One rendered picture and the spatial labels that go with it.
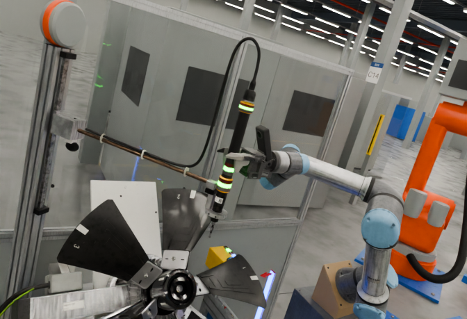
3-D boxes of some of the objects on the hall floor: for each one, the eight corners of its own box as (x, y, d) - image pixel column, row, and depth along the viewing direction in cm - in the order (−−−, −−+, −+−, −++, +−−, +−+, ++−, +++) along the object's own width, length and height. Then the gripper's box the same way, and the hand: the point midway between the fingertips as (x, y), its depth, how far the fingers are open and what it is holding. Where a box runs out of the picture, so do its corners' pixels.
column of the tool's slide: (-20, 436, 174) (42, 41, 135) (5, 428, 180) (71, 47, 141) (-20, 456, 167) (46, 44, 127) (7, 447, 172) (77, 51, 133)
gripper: (279, 182, 124) (226, 181, 111) (257, 169, 133) (206, 166, 120) (286, 158, 122) (233, 153, 109) (264, 145, 131) (212, 140, 118)
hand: (225, 151), depth 115 cm, fingers closed on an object, 4 cm apart
